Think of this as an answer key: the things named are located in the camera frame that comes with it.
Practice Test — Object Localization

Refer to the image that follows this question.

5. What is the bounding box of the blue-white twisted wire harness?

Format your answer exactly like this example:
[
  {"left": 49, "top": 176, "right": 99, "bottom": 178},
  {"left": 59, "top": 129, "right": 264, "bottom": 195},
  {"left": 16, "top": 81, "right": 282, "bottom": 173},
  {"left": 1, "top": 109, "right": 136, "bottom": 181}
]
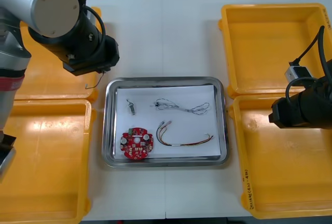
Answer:
[{"left": 150, "top": 98, "right": 211, "bottom": 117}]

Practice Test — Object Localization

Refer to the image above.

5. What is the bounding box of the round red circuit board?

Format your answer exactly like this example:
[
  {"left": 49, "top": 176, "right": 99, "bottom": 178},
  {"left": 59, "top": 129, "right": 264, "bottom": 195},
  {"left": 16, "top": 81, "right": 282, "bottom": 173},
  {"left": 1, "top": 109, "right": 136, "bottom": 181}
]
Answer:
[{"left": 119, "top": 127, "right": 156, "bottom": 160}]

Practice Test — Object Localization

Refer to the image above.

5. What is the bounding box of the white paper sheet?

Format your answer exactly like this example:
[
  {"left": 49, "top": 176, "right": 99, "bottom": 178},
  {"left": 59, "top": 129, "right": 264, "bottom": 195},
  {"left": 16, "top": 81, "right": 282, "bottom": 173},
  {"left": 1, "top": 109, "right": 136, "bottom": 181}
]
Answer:
[{"left": 114, "top": 85, "right": 222, "bottom": 160}]

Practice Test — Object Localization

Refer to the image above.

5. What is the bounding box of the yellow-orange plastic bin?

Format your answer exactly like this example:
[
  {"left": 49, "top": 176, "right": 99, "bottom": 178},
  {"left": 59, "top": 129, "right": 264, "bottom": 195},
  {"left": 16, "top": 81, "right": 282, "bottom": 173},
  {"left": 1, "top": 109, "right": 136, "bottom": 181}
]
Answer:
[
  {"left": 0, "top": 99, "right": 98, "bottom": 222},
  {"left": 217, "top": 3, "right": 332, "bottom": 99},
  {"left": 227, "top": 94, "right": 332, "bottom": 221},
  {"left": 14, "top": 6, "right": 105, "bottom": 103}
]

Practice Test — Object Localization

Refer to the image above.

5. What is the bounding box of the steel tray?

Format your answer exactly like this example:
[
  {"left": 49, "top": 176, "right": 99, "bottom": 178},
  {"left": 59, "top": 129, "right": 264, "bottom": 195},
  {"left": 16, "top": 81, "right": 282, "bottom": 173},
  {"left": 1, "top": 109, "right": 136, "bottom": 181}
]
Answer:
[{"left": 102, "top": 76, "right": 230, "bottom": 169}]

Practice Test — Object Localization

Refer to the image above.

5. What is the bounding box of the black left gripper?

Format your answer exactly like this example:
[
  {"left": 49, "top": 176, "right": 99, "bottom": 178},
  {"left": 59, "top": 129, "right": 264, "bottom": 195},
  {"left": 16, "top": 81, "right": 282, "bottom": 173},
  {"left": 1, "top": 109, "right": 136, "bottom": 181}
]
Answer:
[{"left": 61, "top": 35, "right": 121, "bottom": 77}]

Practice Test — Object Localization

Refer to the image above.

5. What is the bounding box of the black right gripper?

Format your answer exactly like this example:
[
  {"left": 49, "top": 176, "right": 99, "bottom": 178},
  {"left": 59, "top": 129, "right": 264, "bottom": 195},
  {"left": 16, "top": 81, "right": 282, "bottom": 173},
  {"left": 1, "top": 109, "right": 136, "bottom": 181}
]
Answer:
[{"left": 268, "top": 94, "right": 306, "bottom": 130}]

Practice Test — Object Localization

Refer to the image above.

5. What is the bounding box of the red yellow black wire harness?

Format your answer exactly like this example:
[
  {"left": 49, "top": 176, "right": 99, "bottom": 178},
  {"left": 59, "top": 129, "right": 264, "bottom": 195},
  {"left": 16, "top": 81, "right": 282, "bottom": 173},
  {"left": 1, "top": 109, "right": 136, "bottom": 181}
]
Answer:
[{"left": 156, "top": 120, "right": 216, "bottom": 148}]

